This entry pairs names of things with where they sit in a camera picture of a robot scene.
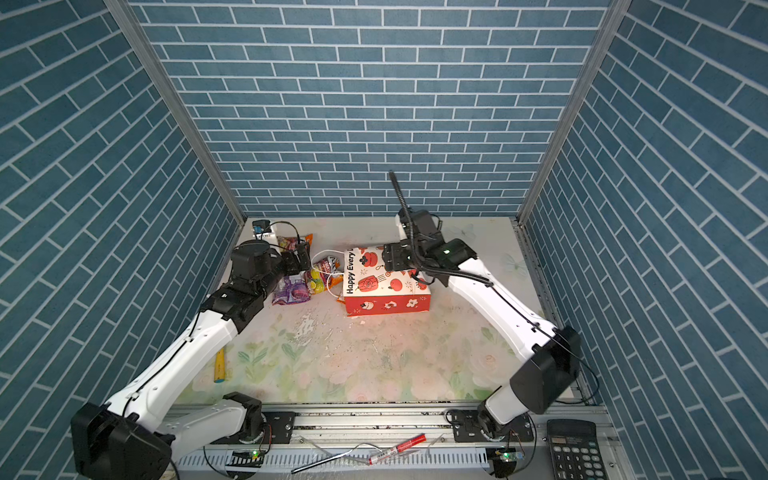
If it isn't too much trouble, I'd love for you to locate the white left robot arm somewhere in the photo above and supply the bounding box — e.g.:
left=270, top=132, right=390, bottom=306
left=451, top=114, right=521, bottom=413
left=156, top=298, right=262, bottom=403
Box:
left=71, top=239, right=311, bottom=479

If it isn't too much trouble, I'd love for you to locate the aluminium corner frame post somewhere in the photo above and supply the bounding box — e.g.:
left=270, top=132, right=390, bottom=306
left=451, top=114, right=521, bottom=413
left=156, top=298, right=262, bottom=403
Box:
left=517, top=0, right=631, bottom=226
left=104, top=0, right=246, bottom=227

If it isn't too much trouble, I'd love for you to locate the aluminium corner frame post right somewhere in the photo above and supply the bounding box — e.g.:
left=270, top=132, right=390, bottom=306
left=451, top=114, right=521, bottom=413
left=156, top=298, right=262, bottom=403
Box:
left=517, top=0, right=631, bottom=226

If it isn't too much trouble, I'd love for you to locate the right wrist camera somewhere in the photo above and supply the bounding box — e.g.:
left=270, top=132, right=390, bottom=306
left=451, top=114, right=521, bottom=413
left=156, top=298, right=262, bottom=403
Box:
left=397, top=208, right=444, bottom=243

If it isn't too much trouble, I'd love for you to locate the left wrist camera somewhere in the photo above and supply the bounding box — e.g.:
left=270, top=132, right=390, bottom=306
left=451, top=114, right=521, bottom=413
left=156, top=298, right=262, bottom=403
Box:
left=251, top=219, right=278, bottom=245

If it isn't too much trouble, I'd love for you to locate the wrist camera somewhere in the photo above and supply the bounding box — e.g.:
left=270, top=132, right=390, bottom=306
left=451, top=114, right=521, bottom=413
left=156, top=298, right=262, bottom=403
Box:
left=397, top=208, right=444, bottom=243
left=251, top=219, right=278, bottom=245

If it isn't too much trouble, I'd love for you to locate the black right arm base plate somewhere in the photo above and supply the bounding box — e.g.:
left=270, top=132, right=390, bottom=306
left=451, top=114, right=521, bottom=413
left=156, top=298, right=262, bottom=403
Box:
left=444, top=409, right=535, bottom=443

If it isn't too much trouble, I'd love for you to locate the red marker pen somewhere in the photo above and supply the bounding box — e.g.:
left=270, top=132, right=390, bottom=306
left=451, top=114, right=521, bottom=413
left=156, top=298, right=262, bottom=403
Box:
left=368, top=434, right=426, bottom=465

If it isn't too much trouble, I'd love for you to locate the aluminium corner frame post left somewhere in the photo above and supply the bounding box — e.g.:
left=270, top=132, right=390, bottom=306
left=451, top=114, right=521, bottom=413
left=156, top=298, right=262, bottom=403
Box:
left=104, top=0, right=246, bottom=227

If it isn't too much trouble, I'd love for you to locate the purple snack packet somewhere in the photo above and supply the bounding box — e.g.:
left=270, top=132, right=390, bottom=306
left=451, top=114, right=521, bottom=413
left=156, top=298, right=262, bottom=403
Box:
left=272, top=275, right=311, bottom=305

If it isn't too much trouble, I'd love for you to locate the orange fruit candy packet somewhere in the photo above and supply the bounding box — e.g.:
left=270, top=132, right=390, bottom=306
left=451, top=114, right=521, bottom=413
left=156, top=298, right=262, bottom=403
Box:
left=305, top=255, right=344, bottom=295

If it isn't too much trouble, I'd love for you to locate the black calculator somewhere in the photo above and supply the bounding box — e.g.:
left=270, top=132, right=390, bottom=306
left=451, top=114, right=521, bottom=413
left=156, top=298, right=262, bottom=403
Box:
left=546, top=419, right=609, bottom=480

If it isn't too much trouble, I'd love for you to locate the metal rod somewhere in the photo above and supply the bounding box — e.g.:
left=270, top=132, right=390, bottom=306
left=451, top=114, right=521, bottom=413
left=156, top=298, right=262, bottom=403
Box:
left=290, top=443, right=373, bottom=475

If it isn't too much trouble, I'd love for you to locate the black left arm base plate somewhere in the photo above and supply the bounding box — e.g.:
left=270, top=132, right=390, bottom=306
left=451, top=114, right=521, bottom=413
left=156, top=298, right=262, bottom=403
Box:
left=212, top=411, right=296, bottom=447

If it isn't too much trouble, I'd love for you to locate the aluminium front rail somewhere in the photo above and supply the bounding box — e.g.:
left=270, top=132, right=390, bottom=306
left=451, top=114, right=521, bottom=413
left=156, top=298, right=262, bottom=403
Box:
left=119, top=403, right=613, bottom=472

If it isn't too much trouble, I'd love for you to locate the red white paper bag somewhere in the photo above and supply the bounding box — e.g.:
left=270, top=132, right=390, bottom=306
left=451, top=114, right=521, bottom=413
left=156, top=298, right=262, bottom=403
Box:
left=313, top=246, right=431, bottom=317

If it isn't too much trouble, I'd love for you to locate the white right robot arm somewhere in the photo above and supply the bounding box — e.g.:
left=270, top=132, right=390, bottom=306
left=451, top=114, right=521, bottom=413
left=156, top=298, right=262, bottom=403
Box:
left=383, top=239, right=581, bottom=437

